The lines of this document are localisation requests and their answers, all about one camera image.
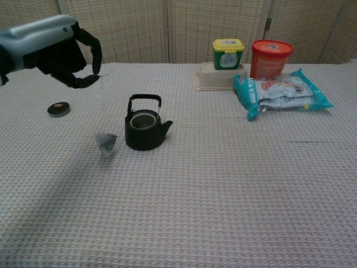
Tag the black teapot lid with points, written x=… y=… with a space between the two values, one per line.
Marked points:
x=58 y=109

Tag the grey woven tablecloth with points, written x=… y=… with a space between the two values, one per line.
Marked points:
x=195 y=195

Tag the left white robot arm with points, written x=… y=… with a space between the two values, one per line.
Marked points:
x=3 y=67

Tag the woven folding screen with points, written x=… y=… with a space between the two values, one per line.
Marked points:
x=139 y=30

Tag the black cast iron teapot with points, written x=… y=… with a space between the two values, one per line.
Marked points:
x=142 y=139

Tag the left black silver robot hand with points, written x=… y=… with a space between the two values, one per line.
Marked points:
x=42 y=42

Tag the beige lunch box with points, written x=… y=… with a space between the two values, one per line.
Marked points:
x=214 y=79

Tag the teal snack package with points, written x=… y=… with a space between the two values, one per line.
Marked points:
x=281 y=95

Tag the green container with yellow lid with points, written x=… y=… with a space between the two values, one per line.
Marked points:
x=228 y=60

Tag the brass screen hinge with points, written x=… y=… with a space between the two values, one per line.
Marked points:
x=269 y=24

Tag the red plastic tub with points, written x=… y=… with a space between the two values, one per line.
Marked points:
x=266 y=64

